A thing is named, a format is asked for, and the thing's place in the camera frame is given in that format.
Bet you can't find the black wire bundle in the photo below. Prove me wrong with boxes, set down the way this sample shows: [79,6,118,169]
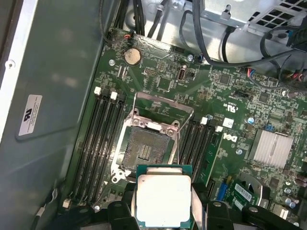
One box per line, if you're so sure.
[112,0,147,37]

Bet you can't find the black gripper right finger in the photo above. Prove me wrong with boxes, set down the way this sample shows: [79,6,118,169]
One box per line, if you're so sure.
[191,182,297,230]

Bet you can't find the silver CPU chip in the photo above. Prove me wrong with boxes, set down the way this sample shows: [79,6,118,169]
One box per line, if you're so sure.
[135,164,193,228]

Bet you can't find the installed green RAM stick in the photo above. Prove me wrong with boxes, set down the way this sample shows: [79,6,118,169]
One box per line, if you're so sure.
[196,126,224,187]

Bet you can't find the blue expansion slot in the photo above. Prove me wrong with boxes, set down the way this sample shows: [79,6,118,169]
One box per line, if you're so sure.
[217,182,228,201]

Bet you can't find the black RAM slot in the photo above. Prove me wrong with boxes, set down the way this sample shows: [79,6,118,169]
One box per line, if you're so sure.
[94,98,126,207]
[71,86,101,202]
[80,94,108,206]
[186,116,209,179]
[178,118,202,168]
[88,91,118,207]

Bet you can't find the red black wire connector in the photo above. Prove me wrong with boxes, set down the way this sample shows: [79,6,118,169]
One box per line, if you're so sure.
[279,68,307,83]

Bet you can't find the silver internal port connector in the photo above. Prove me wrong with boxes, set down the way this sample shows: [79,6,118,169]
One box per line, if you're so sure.
[177,68,188,83]

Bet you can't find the silver drive cage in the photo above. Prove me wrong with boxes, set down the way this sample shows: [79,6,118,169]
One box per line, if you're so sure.
[201,0,307,36]

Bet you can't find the silver socket cover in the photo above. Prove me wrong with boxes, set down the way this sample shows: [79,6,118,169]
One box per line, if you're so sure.
[133,92,195,135]

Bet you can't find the open black PC case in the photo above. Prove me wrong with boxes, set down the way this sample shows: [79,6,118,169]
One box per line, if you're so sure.
[0,0,307,230]

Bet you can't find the silver finned heat sink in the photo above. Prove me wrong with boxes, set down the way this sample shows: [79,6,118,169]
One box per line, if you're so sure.
[248,129,295,168]

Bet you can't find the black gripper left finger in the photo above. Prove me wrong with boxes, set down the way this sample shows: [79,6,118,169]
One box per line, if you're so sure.
[51,182,138,230]

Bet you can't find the round coin battery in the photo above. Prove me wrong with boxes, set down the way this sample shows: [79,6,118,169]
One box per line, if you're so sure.
[122,47,141,65]

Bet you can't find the CPU socket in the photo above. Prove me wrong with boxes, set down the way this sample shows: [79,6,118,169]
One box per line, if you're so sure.
[111,107,180,185]

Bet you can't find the green motherboard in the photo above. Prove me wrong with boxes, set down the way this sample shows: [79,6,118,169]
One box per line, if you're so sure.
[69,27,307,230]

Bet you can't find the white case label sticker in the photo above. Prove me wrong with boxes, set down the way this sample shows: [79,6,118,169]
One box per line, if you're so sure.
[18,94,43,137]

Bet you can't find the black internal cable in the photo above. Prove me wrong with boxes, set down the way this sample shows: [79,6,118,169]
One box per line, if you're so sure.
[178,9,307,70]

